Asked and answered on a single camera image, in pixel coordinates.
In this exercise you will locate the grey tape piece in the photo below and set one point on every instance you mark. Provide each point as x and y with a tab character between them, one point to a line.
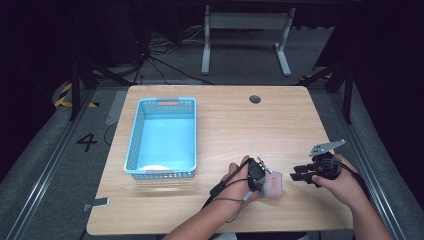
98	202

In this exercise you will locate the black metal stand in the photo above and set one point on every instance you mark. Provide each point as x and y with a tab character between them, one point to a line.
348	93
75	90

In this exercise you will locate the white metal desk frame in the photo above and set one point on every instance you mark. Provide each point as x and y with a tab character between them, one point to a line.
248	20

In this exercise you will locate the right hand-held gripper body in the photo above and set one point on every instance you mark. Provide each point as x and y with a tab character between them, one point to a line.
326	166

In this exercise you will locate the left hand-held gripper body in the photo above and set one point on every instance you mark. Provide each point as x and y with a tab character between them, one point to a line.
256	173

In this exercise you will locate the aluminium floor rail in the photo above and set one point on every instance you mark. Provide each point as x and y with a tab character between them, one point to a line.
46	166
366	150

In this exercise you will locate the person's left hand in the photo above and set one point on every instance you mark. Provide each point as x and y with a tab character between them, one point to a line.
235	190

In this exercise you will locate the blue plastic basket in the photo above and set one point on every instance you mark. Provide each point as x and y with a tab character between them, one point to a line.
163	140

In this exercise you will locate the yellow and black hazard tape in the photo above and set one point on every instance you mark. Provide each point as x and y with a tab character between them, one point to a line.
63	96

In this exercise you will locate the person's right hand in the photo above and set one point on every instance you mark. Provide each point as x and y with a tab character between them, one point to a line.
346	186

